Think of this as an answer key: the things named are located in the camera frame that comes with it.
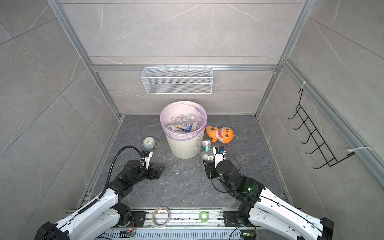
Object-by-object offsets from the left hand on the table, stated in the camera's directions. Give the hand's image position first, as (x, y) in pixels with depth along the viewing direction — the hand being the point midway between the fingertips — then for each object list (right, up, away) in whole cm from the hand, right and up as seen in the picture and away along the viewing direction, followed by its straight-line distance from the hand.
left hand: (158, 162), depth 83 cm
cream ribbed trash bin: (+16, +12, -5) cm, 20 cm away
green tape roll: (+25, -27, -10) cm, 38 cm away
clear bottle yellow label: (+14, +24, +1) cm, 28 cm away
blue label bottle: (+17, +19, +4) cm, 26 cm away
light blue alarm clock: (-10, +10, +15) cm, 21 cm away
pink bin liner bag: (+9, +31, +5) cm, 33 cm away
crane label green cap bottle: (+27, +6, -10) cm, 29 cm away
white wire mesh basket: (+9, +52, +17) cm, 56 cm away
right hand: (+27, +4, -11) cm, 29 cm away
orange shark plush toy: (+40, +15, +15) cm, 46 cm away
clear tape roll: (+3, -27, -7) cm, 28 cm away
